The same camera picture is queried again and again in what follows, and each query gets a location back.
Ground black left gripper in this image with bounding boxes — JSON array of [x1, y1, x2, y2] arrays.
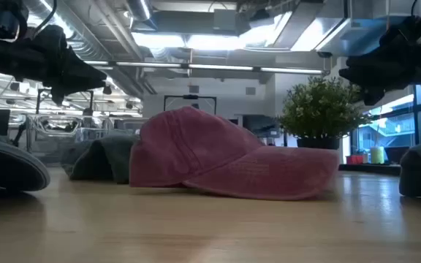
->
[[0, 24, 108, 107]]

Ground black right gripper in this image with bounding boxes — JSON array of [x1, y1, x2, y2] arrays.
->
[[338, 14, 421, 107]]

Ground red baseball cap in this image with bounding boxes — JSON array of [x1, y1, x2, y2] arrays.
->
[[129, 105, 341, 202]]

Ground potted green artificial plant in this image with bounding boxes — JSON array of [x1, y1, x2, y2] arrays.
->
[[276, 75, 373, 150]]

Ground yellow-green cup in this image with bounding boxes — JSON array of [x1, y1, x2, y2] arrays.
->
[[370, 146, 385, 165]]

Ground red box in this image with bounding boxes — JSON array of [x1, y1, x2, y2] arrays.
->
[[346, 154, 365, 166]]

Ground long ceiling light strip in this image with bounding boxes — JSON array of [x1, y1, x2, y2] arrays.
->
[[84, 60, 325, 75]]

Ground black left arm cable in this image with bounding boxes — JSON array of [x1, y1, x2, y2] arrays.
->
[[31, 0, 58, 37]]

